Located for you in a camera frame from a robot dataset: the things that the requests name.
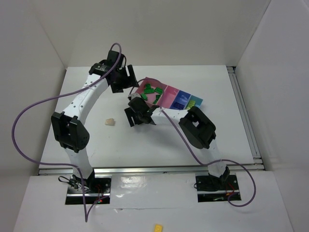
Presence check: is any long green lego brick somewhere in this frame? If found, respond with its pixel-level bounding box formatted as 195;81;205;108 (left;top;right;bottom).
143;88;155;94

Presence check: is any pink and blue sorting tray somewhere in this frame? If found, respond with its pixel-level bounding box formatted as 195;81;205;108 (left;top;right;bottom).
130;77;203;110

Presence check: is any dark blue lego brick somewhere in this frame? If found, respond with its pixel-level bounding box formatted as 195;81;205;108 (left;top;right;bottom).
174;102;184;110

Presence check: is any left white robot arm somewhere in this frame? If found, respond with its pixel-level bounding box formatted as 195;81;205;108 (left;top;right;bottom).
51;50;138;189

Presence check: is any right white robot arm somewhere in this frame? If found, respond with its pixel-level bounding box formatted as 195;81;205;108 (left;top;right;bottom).
125;96;230;187

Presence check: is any beige lego brick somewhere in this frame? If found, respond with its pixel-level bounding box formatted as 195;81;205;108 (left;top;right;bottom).
105;118;115;126

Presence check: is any yellow lego brick foreground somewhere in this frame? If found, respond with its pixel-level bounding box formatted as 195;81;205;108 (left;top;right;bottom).
154;224;163;232

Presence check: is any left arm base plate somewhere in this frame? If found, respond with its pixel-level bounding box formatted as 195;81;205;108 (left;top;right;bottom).
58;176;112;205

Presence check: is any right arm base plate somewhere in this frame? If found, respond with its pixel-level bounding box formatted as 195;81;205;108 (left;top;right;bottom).
194;174;241;203

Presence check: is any aluminium rail right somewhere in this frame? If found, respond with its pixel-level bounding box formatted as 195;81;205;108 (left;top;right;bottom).
226;66;265;169

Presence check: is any aluminium rail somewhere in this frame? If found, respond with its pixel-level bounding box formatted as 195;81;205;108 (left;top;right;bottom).
38;164;264;175
226;66;265;169

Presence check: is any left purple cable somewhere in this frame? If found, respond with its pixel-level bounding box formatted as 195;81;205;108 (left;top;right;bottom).
11;43;123;222

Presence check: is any aluminium rail front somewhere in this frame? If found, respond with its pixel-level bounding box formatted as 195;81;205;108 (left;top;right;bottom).
38;164;264;175

